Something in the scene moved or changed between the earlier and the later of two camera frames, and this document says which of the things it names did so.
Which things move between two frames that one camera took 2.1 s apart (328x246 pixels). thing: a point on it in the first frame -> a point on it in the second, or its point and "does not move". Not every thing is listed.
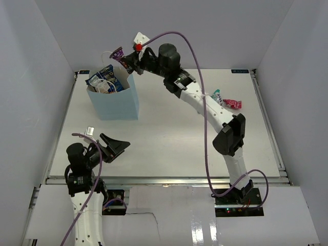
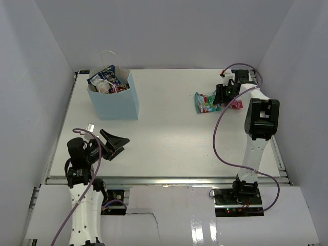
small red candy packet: [233, 104] does not move
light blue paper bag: [122, 105] does not move
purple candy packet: [118, 54] -> [114, 87]
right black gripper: [133, 59] -> [220, 97]
